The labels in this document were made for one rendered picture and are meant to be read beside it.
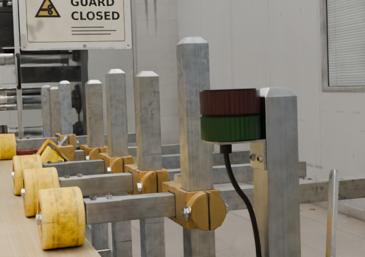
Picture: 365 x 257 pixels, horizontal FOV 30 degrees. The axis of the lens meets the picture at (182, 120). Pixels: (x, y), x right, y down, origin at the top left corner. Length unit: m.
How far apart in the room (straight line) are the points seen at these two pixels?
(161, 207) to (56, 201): 0.15
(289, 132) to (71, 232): 0.35
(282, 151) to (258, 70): 6.48
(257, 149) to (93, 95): 0.99
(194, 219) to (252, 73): 6.42
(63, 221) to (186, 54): 0.27
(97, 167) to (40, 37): 1.54
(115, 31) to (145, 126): 1.84
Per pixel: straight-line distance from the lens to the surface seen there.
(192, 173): 0.91
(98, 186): 1.18
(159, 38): 9.63
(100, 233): 1.67
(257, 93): 0.66
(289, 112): 0.68
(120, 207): 0.93
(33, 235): 1.03
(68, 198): 0.91
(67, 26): 2.93
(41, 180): 1.15
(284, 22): 6.61
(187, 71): 0.91
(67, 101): 2.13
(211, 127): 0.65
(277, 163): 0.68
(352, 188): 1.07
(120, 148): 1.40
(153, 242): 1.18
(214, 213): 0.90
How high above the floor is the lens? 1.11
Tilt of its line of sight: 3 degrees down
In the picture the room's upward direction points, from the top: 2 degrees counter-clockwise
